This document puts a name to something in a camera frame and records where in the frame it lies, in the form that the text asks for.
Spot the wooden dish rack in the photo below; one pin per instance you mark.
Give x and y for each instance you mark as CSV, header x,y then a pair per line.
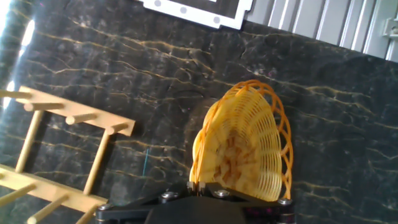
x,y
77,112

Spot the black white marker board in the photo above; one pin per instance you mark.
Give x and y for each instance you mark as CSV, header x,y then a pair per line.
x,y
199,14

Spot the round yellow woven basket dish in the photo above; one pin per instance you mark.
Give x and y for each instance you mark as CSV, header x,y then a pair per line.
x,y
245,140

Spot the black marble pattern mat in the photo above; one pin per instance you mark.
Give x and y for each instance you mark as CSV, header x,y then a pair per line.
x,y
155,77

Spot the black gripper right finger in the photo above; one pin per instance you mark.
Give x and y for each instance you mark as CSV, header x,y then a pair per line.
x,y
267,208

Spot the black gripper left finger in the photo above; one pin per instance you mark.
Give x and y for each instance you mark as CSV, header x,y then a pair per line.
x,y
130,207

